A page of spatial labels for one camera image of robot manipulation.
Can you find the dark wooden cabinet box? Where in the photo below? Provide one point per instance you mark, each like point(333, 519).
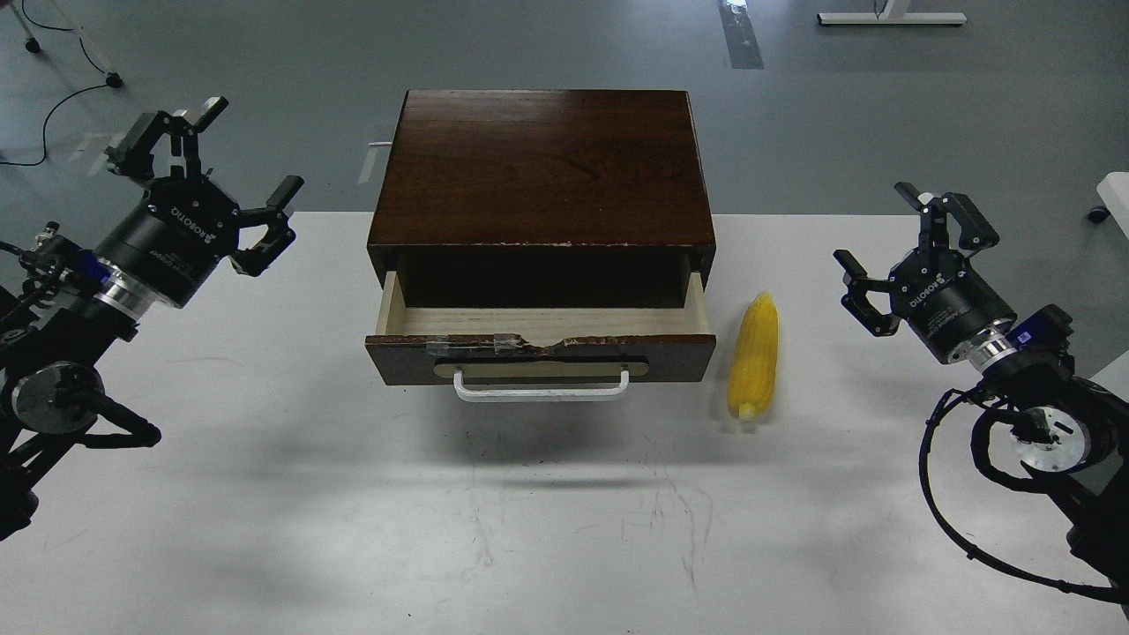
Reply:
point(587, 168)

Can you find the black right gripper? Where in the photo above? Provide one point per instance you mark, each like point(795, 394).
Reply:
point(934, 289)

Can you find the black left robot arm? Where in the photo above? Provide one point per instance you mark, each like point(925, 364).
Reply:
point(76, 302)

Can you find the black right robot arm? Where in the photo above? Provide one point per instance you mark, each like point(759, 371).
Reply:
point(1042, 429)

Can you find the white furniture leg with caster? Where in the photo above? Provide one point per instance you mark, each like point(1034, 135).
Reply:
point(31, 44)

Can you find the white desk base foot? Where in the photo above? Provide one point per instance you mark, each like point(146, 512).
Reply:
point(892, 13)

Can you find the wooden drawer with white handle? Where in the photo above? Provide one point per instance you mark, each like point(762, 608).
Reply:
point(541, 353)

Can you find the yellow corn cob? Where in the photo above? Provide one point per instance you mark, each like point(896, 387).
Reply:
point(753, 371)

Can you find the white side table edge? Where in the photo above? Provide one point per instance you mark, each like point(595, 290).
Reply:
point(1113, 191)

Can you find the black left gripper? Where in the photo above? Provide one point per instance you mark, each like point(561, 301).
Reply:
point(185, 224)

